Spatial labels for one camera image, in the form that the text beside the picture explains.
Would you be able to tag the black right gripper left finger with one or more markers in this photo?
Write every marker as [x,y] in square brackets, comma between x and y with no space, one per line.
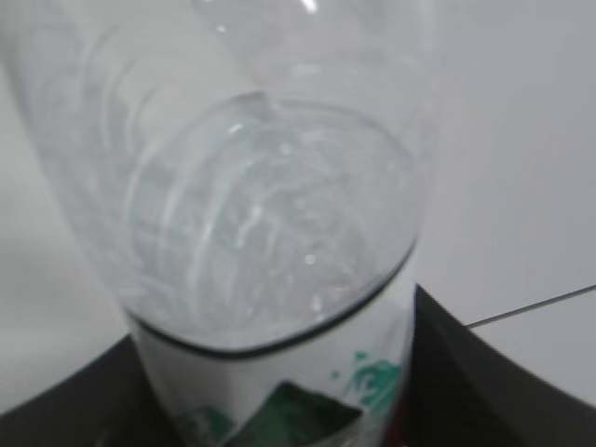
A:
[107,403]

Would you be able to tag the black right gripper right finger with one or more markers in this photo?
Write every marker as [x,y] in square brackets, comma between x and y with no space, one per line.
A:
[464,393]

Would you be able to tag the Nongfu Spring water bottle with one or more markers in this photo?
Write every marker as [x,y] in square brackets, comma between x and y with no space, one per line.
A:
[250,179]

